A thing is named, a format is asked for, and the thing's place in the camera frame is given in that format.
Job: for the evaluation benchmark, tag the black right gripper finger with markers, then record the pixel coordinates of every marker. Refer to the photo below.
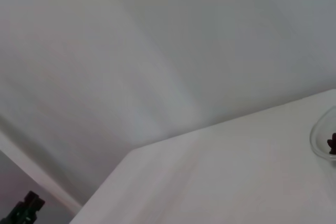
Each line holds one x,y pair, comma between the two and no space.
26,208

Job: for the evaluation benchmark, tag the coffee bean pile in glass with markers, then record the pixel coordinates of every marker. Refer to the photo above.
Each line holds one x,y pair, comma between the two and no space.
333,144

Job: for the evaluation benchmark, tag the clear double-wall glass cup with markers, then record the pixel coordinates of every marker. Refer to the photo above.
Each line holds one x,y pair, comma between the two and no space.
319,132

